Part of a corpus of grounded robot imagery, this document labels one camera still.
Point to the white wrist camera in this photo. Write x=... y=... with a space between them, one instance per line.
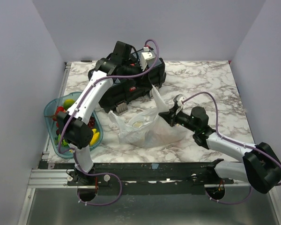
x=178 y=103
x=146 y=58

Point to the black plastic toolbox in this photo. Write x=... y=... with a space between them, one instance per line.
x=123 y=91

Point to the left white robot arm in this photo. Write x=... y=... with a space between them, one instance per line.
x=73 y=124

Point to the aluminium frame profile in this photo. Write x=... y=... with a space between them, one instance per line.
x=45 y=176

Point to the fake red grape bunch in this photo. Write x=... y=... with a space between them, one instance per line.
x=92 y=122

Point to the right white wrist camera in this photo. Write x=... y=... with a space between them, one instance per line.
x=178 y=103

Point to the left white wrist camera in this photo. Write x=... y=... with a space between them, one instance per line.
x=146 y=58

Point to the yellow fake banana bunch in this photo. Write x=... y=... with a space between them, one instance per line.
x=95 y=137

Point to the white plastic bag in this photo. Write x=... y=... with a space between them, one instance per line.
x=147 y=129

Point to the yellow green fake apple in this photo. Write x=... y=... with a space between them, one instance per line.
x=68 y=103

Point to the black metal base rail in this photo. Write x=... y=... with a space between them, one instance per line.
x=156 y=178

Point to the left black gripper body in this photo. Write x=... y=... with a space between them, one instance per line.
x=135 y=70

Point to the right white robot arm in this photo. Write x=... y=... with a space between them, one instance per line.
x=255 y=164

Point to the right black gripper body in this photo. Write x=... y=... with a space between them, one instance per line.
x=183 y=119

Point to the teal plastic fruit bowl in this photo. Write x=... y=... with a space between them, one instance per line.
x=52 y=126

